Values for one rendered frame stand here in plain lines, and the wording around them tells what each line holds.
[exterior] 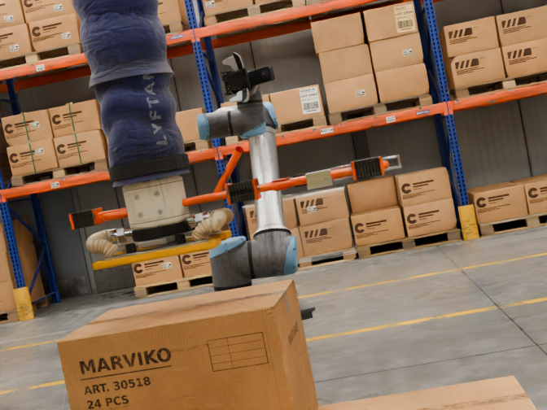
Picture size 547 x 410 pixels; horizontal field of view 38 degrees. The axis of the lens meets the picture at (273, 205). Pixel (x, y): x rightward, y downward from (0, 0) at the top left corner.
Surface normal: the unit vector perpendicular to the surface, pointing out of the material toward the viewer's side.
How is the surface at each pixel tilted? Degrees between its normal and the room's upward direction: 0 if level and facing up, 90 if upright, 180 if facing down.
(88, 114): 90
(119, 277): 89
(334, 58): 88
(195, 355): 90
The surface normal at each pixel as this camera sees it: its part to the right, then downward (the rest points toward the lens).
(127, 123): -0.26, -0.19
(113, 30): 0.00, -0.13
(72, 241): -0.08, 0.07
